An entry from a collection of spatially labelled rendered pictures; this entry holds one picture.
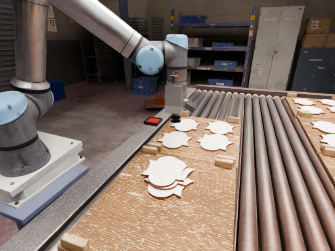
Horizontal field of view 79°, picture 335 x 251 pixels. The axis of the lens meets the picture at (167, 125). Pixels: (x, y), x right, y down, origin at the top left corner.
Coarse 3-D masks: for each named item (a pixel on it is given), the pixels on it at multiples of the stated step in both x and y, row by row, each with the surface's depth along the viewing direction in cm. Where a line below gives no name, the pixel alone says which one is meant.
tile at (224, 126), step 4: (208, 124) 100; (212, 124) 99; (216, 124) 99; (220, 124) 99; (224, 124) 99; (228, 124) 99; (208, 128) 94; (212, 128) 94; (216, 128) 94; (220, 128) 94; (224, 128) 94; (228, 128) 94; (232, 128) 96; (212, 132) 91; (216, 132) 90; (220, 132) 90; (224, 132) 90; (228, 132) 91; (232, 132) 91
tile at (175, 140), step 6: (174, 132) 90; (180, 132) 90; (162, 138) 85; (168, 138) 85; (174, 138) 85; (180, 138) 85; (186, 138) 85; (168, 144) 80; (174, 144) 80; (180, 144) 80; (186, 144) 80
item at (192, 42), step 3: (189, 39) 497; (192, 39) 494; (195, 39) 489; (198, 39) 487; (201, 39) 500; (189, 42) 500; (192, 42) 496; (195, 42) 492; (198, 42) 490; (201, 42) 503; (189, 45) 502; (192, 45) 498; (195, 45) 494; (198, 45) 493; (201, 45) 506
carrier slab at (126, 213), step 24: (144, 168) 67; (192, 168) 67; (216, 168) 67; (120, 192) 57; (144, 192) 57; (192, 192) 57; (216, 192) 57; (96, 216) 49; (120, 216) 49; (144, 216) 49; (168, 216) 49; (192, 216) 49; (216, 216) 49; (96, 240) 44; (120, 240) 44; (144, 240) 44; (168, 240) 44; (192, 240) 44; (216, 240) 44
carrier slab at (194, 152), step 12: (204, 120) 106; (216, 120) 106; (168, 132) 92; (192, 132) 92; (204, 132) 92; (192, 144) 82; (180, 156) 74; (192, 156) 74; (204, 156) 74; (216, 156) 74
